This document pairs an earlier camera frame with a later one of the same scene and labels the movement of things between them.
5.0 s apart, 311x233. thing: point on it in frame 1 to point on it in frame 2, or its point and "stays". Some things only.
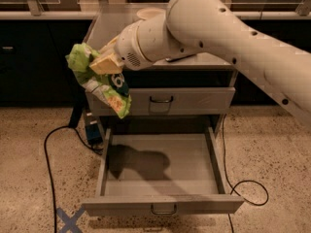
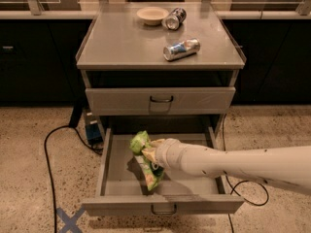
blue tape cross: [70, 223] stays
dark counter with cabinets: [34, 46] stays
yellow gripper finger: [109, 45] to [156, 143]
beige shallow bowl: [150, 12] stays
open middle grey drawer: [161, 172] stays
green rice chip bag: [111, 89] to [151, 170]
